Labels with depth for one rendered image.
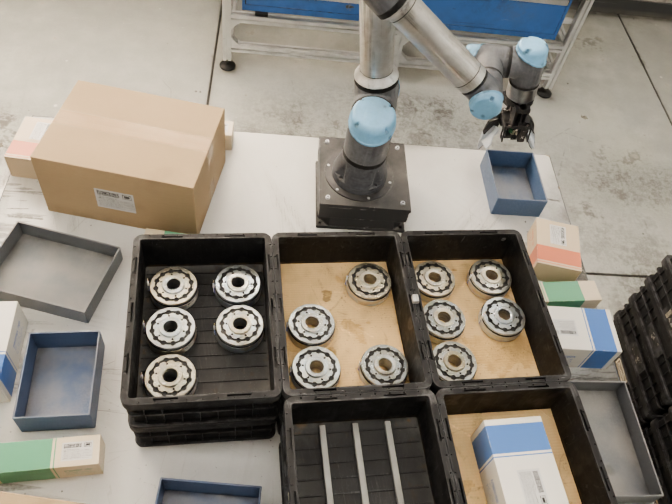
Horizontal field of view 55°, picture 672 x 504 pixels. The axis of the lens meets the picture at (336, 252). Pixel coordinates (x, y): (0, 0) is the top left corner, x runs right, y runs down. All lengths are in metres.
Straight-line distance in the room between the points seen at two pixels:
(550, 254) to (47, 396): 1.28
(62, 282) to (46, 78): 1.84
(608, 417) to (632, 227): 1.62
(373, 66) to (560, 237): 0.69
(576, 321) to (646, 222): 1.62
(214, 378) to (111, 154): 0.63
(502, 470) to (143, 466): 0.73
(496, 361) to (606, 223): 1.74
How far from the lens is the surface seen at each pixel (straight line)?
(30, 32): 3.73
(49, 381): 1.59
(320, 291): 1.51
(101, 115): 1.81
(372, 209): 1.74
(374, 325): 1.48
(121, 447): 1.50
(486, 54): 1.65
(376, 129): 1.62
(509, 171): 2.10
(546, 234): 1.87
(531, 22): 3.41
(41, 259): 1.78
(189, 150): 1.69
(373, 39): 1.63
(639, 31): 4.54
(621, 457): 1.69
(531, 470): 1.34
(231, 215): 1.81
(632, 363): 2.42
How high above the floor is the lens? 2.08
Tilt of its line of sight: 52 degrees down
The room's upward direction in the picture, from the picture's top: 12 degrees clockwise
